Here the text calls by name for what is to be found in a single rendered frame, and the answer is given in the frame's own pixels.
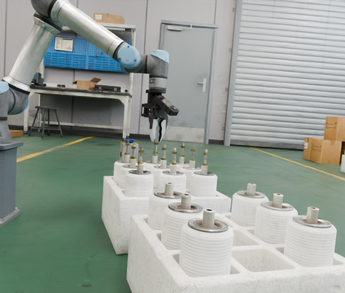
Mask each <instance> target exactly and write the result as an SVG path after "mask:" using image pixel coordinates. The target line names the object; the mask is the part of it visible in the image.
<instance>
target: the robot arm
mask: <svg viewBox="0 0 345 293"><path fill-rule="evenodd" d="M30 1H31V4H32V6H33V8H34V9H35V13H34V15H33V19H34V25H33V27H32V29H31V31H30V33H29V35H28V37H27V39H26V42H25V43H24V45H23V47H22V50H21V51H20V53H19V56H18V57H17V59H16V61H15V64H14V66H13V68H12V70H11V72H10V74H9V75H8V76H6V77H3V79H2V81H0V144H10V143H12V136H11V134H10V130H9V127H8V115H17V114H20V113H22V112H24V111H25V110H26V109H27V108H28V106H29V102H30V100H29V95H30V92H31V89H30V83H31V81H32V79H33V77H34V75H35V73H36V71H37V69H38V67H39V65H40V63H41V61H42V59H43V57H44V55H45V53H46V51H47V49H48V47H49V45H50V43H51V41H52V39H53V37H54V35H55V34H57V33H60V32H61V30H62V28H63V26H67V27H68V28H70V29H71V30H73V31H74V32H76V33H77V34H78V35H80V36H82V37H83V38H84V39H86V40H87V41H88V42H90V43H92V44H93V45H95V46H96V47H97V48H99V49H100V50H101V51H103V52H105V53H106V54H107V55H109V56H110V57H112V58H113V59H114V60H116V61H117V62H119V63H120V70H121V71H122V72H127V73H142V74H149V85H148V87H149V89H148V90H146V91H145V93H148V100H147V103H145V104H144V103H142V106H141V116H143V117H148V119H149V122H148V125H146V126H145V127H144V131H145V132H147V133H148V134H150V138H151V141H152V142H154V139H155V138H156V136H155V134H156V133H158V134H159V142H160V141H161V139H162V137H163V135H164V133H165V130H166V128H167V125H168V115H169V116H177V114H178V112H179V110H178V109H177V108H176V107H175V106H174V105H172V104H171V103H170V102H169V101H168V100H167V99H166V98H165V97H164V96H162V94H165V93H166V89H167V82H168V66H169V54H168V52H166V51H163V50H152V51H151V53H150V55H140V54H139V52H138V50H137V49H136V48H135V47H133V46H130V45H129V44H127V43H125V42H124V41H123V40H121V39H120V38H119V37H117V36H116V35H114V34H113V33H112V32H110V31H109V30H107V29H106V28H105V27H103V26H102V25H100V24H99V23H97V22H96V21H95V20H93V19H92V18H90V17H89V16H87V15H86V14H85V13H83V12H82V11H80V10H79V9H77V8H76V7H75V6H73V5H72V4H71V3H70V2H69V1H68V0H30ZM143 107H144V113H142V112H143ZM158 118H160V119H158ZM156 119H158V122H157V121H156Z"/></svg>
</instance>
